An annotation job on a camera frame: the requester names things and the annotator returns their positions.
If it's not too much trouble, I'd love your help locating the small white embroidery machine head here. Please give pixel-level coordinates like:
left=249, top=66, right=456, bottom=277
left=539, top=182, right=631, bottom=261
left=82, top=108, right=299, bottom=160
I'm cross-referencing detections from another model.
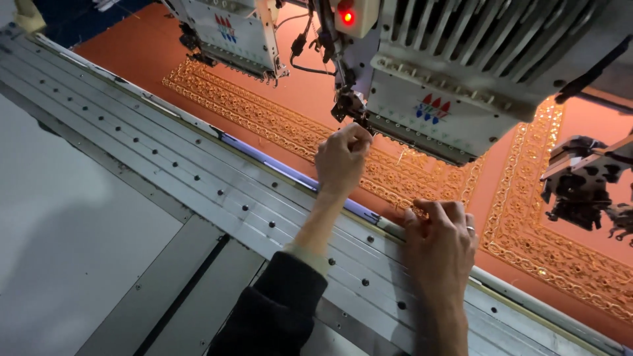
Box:
left=159, top=0, right=291, bottom=88

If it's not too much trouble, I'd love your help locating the black sleeve with cream cuff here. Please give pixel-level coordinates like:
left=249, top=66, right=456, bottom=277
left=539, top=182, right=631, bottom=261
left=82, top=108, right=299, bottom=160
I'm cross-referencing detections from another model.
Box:
left=208, top=242, right=330, bottom=356

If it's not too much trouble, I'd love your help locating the person's right hand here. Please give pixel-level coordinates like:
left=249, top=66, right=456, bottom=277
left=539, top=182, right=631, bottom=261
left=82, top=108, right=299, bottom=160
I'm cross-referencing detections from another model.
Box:
left=402, top=198, right=479, bottom=300

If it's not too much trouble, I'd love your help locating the large white embroidery machine head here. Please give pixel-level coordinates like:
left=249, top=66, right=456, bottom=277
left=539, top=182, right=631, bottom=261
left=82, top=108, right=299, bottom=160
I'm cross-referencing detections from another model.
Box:
left=316, top=0, right=633, bottom=167

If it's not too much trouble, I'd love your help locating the black and white embroidery head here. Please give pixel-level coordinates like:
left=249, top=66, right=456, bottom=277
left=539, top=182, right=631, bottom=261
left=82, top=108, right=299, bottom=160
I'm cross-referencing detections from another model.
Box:
left=539, top=130, right=633, bottom=248

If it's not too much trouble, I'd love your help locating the cream switch box red light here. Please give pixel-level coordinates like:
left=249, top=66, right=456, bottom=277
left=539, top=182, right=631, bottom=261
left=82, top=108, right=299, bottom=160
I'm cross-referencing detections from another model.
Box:
left=333, top=0, right=380, bottom=40

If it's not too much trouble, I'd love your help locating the grey metal machine frame rail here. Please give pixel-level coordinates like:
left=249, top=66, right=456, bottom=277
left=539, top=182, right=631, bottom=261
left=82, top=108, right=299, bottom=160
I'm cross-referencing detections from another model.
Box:
left=0, top=22, right=633, bottom=356

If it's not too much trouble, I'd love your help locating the black needle assembly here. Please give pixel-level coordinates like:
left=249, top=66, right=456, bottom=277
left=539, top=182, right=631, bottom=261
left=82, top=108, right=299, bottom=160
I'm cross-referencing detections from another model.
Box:
left=330, top=88, right=373, bottom=133

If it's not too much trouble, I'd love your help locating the dark blue fabric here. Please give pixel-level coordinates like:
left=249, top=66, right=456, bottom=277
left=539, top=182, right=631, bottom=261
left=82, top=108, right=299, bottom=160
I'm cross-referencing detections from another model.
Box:
left=32, top=0, right=155, bottom=49

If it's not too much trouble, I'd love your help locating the black cable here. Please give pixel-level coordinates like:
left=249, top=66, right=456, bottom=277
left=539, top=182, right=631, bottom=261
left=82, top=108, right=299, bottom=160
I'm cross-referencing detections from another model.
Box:
left=289, top=14, right=338, bottom=78

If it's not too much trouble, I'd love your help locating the person's left hand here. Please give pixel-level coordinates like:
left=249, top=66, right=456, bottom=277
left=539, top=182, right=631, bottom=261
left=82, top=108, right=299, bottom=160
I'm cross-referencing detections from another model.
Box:
left=315, top=123, right=374, bottom=196

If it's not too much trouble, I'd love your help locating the cream cloth piece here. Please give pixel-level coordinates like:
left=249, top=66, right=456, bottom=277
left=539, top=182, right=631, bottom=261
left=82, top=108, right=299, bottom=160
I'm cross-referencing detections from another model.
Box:
left=12, top=0, right=48, bottom=34

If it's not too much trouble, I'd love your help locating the orange fabric with gold embroidery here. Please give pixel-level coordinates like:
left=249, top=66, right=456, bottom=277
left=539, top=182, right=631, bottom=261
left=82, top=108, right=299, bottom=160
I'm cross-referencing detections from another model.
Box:
left=73, top=2, right=633, bottom=348

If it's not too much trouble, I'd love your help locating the purple white frame clip strip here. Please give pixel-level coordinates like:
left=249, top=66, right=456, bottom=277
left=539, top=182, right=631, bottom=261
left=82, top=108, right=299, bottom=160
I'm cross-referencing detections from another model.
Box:
left=220, top=132, right=382, bottom=224

